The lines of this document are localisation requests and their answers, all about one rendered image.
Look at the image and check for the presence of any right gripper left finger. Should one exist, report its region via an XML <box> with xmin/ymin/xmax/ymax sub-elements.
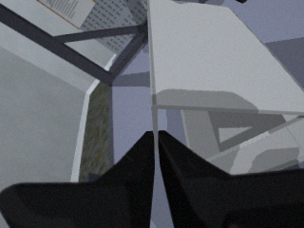
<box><xmin>0</xmin><ymin>131</ymin><xmax>155</xmax><ymax>228</ymax></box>

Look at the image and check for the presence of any grey perforated panel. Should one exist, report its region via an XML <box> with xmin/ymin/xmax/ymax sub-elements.
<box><xmin>103</xmin><ymin>0</ymin><xmax>147</xmax><ymax>54</ymax></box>
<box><xmin>80</xmin><ymin>0</ymin><xmax>135</xmax><ymax>31</ymax></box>

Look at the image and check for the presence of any white box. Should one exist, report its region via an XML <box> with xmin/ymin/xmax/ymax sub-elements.
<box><xmin>147</xmin><ymin>0</ymin><xmax>304</xmax><ymax>175</ymax></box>

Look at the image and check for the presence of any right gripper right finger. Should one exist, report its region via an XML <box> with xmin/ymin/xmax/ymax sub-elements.
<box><xmin>158</xmin><ymin>130</ymin><xmax>304</xmax><ymax>228</ymax></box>

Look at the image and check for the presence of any white ruled paper sheet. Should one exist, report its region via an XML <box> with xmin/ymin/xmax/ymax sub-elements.
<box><xmin>39</xmin><ymin>0</ymin><xmax>96</xmax><ymax>28</ymax></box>

